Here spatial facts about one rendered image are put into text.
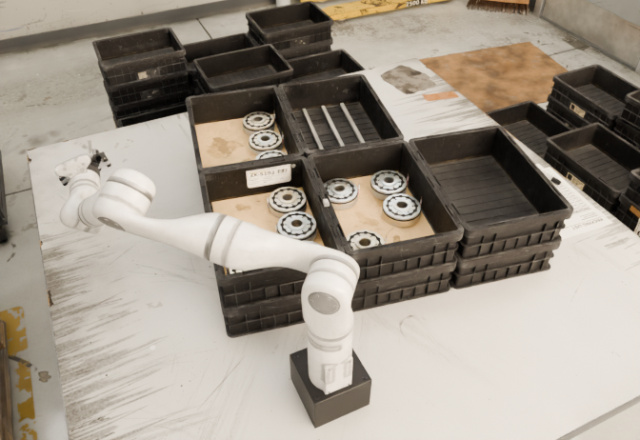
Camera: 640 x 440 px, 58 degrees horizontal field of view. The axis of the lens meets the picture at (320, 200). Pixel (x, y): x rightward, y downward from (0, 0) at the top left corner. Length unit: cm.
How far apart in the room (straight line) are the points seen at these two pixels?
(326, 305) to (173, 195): 96
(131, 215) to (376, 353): 69
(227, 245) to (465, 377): 68
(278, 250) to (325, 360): 25
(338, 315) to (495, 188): 82
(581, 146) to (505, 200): 117
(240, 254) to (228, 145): 84
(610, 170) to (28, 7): 375
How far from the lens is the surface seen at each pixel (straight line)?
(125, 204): 112
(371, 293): 149
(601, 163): 278
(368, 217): 158
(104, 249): 178
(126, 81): 300
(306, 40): 319
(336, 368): 121
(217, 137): 190
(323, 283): 102
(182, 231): 108
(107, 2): 465
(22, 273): 285
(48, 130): 372
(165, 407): 142
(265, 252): 107
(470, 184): 174
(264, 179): 163
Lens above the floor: 191
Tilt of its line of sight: 41 degrees down
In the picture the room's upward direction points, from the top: straight up
